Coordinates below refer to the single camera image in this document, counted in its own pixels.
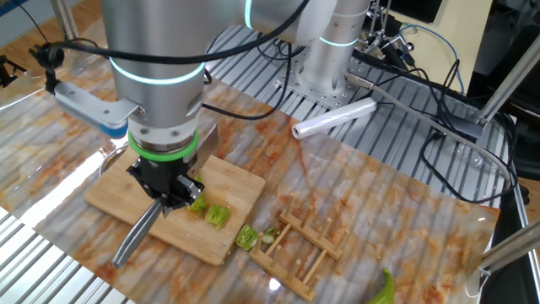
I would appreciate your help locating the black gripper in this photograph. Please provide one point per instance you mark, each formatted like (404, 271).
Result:
(162, 177)

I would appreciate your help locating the wooden cutting board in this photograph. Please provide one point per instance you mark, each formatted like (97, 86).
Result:
(228, 186)

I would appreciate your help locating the steel cleaver knife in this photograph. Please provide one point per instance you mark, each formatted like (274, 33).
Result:
(135, 238)

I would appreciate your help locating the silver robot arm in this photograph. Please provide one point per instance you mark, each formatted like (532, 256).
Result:
(160, 55)

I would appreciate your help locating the curved green chili pepper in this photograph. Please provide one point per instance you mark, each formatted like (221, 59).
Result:
(386, 291)

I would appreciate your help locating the cut green pepper chunk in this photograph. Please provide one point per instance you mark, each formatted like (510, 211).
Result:
(217, 215)
(246, 237)

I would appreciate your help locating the cut green pepper stem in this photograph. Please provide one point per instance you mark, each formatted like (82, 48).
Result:
(270, 235)

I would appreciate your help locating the wooden peg rack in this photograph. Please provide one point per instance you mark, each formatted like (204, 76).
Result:
(314, 240)

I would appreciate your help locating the white plastic film roll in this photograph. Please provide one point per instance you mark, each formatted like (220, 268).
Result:
(337, 117)

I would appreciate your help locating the black tripod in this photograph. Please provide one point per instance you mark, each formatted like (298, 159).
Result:
(6, 69)

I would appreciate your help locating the marble pattern plastic mat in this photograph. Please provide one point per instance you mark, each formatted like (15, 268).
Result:
(401, 211)

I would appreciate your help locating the beige cabinet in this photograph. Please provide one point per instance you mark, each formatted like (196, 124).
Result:
(464, 34)

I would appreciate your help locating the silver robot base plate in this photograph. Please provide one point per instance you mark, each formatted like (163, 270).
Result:
(320, 95)

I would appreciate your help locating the aluminium frame post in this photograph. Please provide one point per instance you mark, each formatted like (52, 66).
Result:
(63, 21)
(510, 80)
(514, 247)

